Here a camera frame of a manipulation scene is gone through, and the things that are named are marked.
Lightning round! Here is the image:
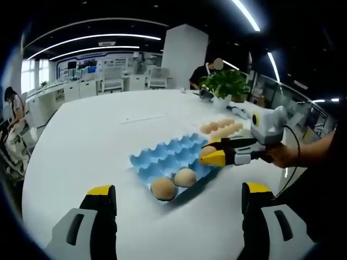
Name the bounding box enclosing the white plant pot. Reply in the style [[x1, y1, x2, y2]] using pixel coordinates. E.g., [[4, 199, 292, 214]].
[[213, 94, 233, 109]]

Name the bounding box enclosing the white mesh chair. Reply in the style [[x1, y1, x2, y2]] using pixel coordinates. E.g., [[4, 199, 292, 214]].
[[102, 66, 123, 93], [148, 66, 171, 89]]

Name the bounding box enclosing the blue egg tray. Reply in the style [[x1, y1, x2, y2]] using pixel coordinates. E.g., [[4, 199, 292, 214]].
[[128, 134, 226, 204]]

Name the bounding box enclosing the white and blue device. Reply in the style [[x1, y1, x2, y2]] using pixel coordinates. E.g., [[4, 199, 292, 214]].
[[226, 105, 249, 120]]

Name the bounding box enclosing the green potted plant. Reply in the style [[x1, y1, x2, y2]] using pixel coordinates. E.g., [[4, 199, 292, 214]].
[[200, 69, 252, 103]]

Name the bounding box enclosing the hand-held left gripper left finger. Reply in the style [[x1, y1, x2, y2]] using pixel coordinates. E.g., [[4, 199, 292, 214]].
[[44, 184, 118, 260]]

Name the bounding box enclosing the dark grey object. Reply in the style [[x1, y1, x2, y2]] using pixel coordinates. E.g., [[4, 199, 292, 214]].
[[198, 88, 215, 102]]

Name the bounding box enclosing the person's right hand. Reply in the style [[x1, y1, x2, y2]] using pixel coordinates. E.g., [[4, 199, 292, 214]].
[[269, 140, 300, 169]]

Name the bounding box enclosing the black cable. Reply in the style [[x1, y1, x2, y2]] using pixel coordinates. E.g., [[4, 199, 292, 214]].
[[276, 125, 302, 197]]

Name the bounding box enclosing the cluster of brown eggs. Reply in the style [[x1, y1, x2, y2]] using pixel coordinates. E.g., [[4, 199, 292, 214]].
[[200, 118, 244, 138]]

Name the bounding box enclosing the white table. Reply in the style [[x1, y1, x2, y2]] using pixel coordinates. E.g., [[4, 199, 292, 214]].
[[21, 89, 307, 260]]

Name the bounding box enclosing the ceiling light strip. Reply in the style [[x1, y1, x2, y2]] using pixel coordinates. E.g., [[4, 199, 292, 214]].
[[232, 0, 261, 32], [27, 34, 162, 60], [50, 45, 140, 61], [266, 50, 282, 82]]

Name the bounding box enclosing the single brown egg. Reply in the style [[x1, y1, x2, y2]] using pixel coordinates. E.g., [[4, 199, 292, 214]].
[[150, 177, 177, 202], [173, 167, 197, 188], [200, 145, 217, 158]]

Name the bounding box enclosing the person's dark clothing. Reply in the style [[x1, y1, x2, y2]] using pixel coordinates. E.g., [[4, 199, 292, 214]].
[[276, 162, 347, 246]]

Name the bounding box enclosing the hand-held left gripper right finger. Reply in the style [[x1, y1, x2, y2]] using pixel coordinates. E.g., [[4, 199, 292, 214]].
[[241, 181, 317, 260]]

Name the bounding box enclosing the white cabinet counter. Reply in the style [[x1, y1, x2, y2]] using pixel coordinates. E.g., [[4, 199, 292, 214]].
[[25, 75, 174, 128]]

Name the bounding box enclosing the blue framed wall display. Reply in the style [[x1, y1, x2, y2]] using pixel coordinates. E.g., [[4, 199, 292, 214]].
[[56, 51, 163, 82]]

